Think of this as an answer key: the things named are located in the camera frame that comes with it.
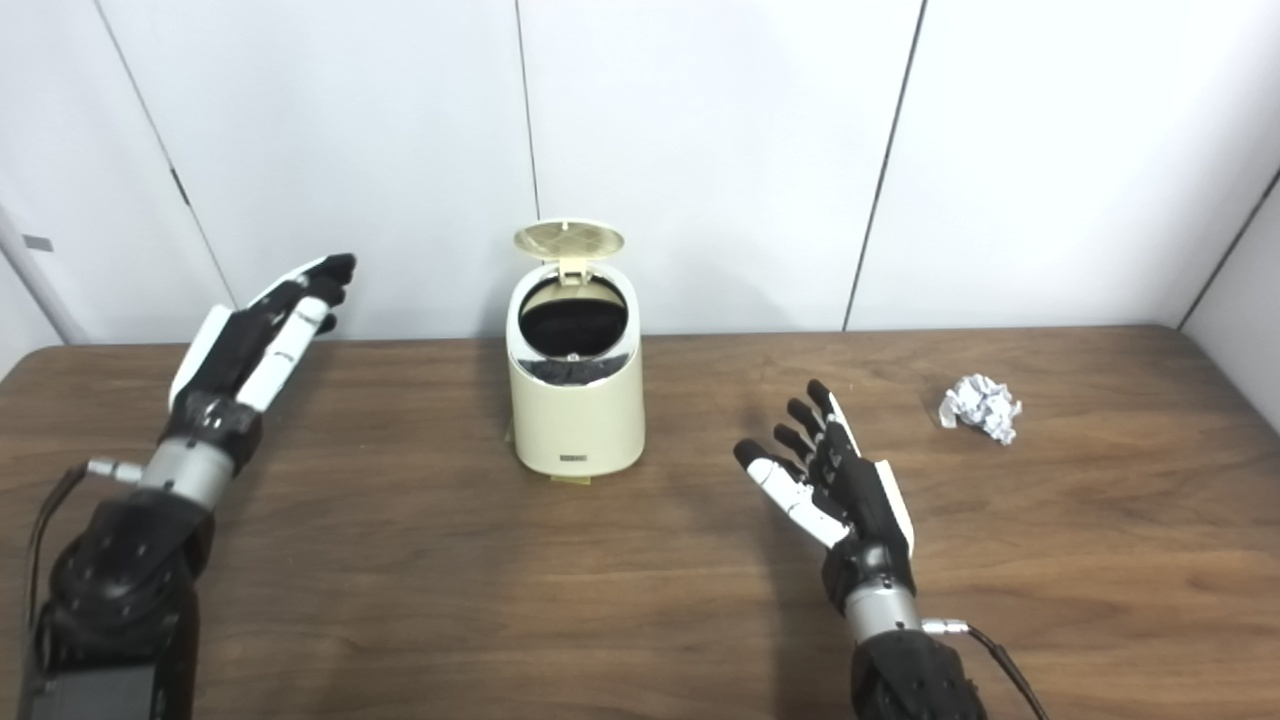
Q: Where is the cream-colored bin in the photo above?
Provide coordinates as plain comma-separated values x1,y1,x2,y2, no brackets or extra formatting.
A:
505,258,647,478

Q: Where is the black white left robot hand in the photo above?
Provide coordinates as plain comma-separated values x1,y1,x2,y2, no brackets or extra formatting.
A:
160,253,358,471

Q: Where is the cream round bin lid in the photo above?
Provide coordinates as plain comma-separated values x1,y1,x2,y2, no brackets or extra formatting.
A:
513,218,626,286

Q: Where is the white paper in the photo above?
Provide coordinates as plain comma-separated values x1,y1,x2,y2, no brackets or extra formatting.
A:
938,374,1024,446

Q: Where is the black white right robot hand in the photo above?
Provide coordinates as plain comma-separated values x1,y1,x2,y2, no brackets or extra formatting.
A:
733,379,917,613

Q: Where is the black bin liner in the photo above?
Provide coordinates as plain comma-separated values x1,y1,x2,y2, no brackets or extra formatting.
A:
520,300,629,385

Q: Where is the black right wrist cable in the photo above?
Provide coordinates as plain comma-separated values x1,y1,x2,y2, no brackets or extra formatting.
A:
922,618,1051,720

